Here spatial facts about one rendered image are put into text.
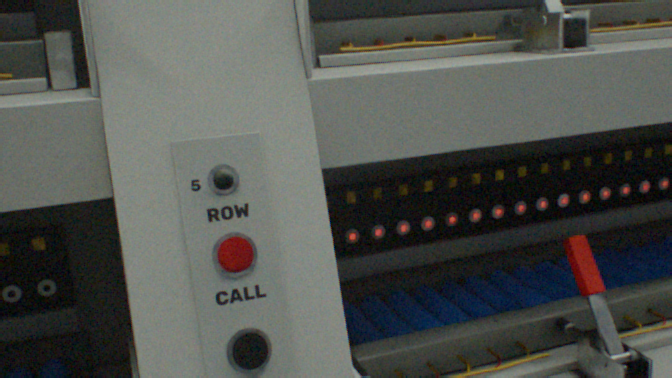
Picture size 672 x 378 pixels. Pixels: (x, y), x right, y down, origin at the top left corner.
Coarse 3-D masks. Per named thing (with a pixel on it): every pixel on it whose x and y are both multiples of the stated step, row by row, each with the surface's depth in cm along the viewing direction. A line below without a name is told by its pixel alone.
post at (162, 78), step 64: (128, 0) 31; (192, 0) 32; (256, 0) 33; (128, 64) 31; (192, 64) 32; (256, 64) 33; (128, 128) 31; (192, 128) 32; (256, 128) 32; (128, 192) 30; (320, 192) 33; (128, 256) 30; (320, 256) 33; (192, 320) 31; (320, 320) 33
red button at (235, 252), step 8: (224, 240) 31; (232, 240) 31; (240, 240) 31; (224, 248) 31; (232, 248) 31; (240, 248) 31; (248, 248) 31; (224, 256) 31; (232, 256) 31; (240, 256) 31; (248, 256) 31; (224, 264) 31; (232, 264) 31; (240, 264) 31; (248, 264) 31; (232, 272) 31
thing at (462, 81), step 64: (320, 0) 52; (384, 0) 54; (448, 0) 56; (512, 0) 58; (576, 0) 60; (640, 0) 59; (320, 64) 39; (384, 64) 39; (448, 64) 37; (512, 64) 37; (576, 64) 38; (640, 64) 40; (320, 128) 34; (384, 128) 35; (448, 128) 37; (512, 128) 38; (576, 128) 39
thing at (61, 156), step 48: (0, 0) 46; (0, 48) 36; (48, 48) 34; (0, 96) 33; (48, 96) 32; (96, 96) 30; (0, 144) 29; (48, 144) 30; (96, 144) 31; (0, 192) 30; (48, 192) 31; (96, 192) 31
